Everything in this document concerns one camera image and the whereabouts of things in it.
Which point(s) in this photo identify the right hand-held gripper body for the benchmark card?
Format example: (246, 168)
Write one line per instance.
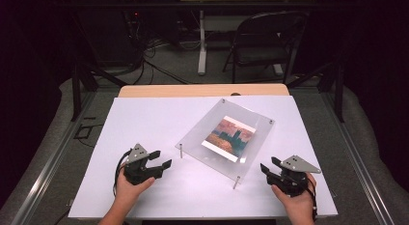
(291, 181)

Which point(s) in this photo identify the landscape painting photo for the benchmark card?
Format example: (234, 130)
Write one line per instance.
(230, 138)

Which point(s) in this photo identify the light wooden table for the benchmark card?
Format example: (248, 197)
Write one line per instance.
(193, 90)

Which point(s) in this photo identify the person's left hand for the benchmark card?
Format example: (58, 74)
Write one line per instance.
(128, 192)

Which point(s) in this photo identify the black horizontal bar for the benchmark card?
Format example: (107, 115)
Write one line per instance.
(128, 4)

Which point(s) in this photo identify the black metal stand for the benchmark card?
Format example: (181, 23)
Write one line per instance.
(338, 90)
(76, 90)

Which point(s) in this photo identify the person's right hand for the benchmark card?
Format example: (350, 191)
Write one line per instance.
(300, 204)

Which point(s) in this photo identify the aluminium floor rail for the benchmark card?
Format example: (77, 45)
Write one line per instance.
(357, 167)
(48, 167)

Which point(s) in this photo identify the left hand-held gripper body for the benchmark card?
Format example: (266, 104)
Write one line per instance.
(141, 173)

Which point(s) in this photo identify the white table cover sheet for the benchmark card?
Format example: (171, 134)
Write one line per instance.
(154, 122)

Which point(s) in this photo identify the white-legged desk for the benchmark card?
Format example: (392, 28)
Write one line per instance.
(202, 41)

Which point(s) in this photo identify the clear acrylic photo frame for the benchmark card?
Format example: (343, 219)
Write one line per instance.
(205, 135)

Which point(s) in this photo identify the black folding chair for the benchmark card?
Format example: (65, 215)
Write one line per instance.
(257, 54)

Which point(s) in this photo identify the dark device with red light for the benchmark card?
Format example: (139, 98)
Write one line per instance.
(133, 22)

